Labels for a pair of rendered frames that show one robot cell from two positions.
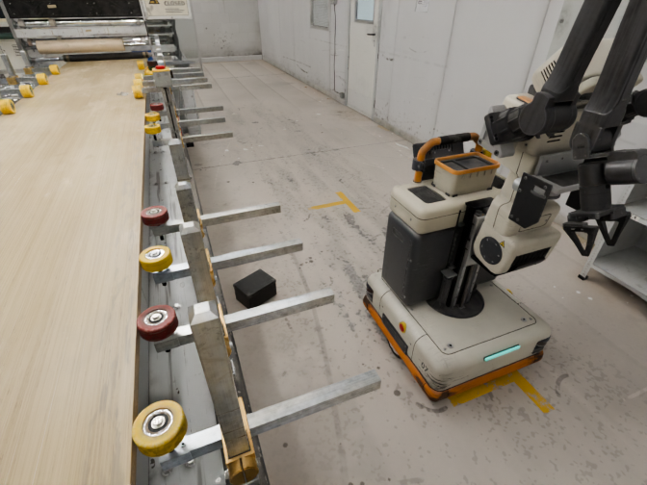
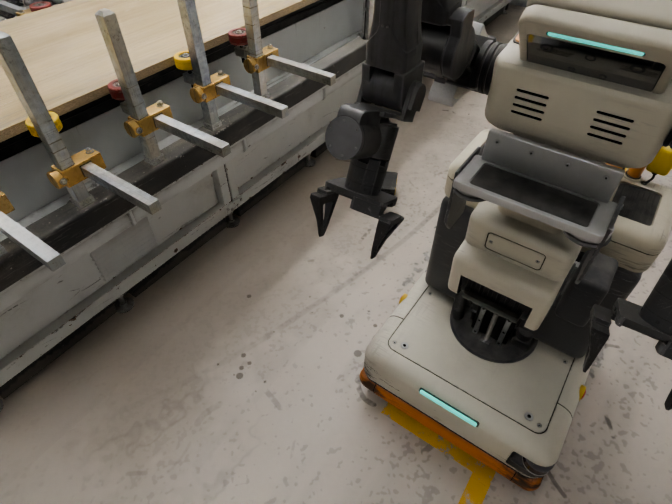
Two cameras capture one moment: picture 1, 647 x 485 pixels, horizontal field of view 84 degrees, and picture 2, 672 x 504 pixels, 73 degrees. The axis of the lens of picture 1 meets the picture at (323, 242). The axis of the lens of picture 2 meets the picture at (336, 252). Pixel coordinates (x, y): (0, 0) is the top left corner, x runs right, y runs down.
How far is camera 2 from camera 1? 1.13 m
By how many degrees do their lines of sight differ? 44
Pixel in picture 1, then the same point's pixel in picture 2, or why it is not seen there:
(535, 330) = (521, 436)
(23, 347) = (77, 63)
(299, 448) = (251, 306)
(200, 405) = not seen: hidden behind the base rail
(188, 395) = not seen: hidden behind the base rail
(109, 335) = (99, 78)
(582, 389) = not seen: outside the picture
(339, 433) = (282, 326)
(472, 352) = (413, 370)
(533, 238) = (496, 269)
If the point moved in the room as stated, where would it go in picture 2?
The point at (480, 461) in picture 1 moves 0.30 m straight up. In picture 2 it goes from (333, 457) to (332, 417)
